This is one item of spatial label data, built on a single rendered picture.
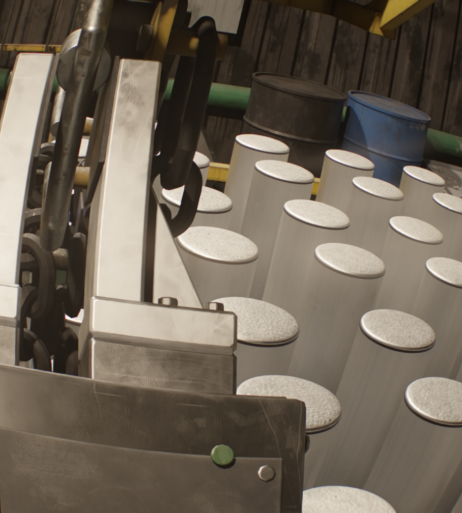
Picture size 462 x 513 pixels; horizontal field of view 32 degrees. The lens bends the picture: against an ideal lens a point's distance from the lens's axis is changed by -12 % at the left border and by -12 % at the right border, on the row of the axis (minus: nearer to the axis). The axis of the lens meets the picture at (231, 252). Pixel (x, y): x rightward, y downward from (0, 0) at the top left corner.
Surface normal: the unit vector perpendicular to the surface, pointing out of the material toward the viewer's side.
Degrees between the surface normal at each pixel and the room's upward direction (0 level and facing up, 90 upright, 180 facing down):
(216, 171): 90
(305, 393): 2
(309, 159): 90
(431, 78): 90
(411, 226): 2
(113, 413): 46
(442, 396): 1
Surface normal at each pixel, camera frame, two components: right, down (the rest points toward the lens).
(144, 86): 0.27, -0.36
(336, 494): 0.18, -0.94
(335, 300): -0.34, 0.28
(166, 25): 0.18, 0.40
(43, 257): -0.15, 0.06
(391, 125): -0.13, 0.33
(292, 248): -0.61, 0.17
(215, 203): 0.30, -0.85
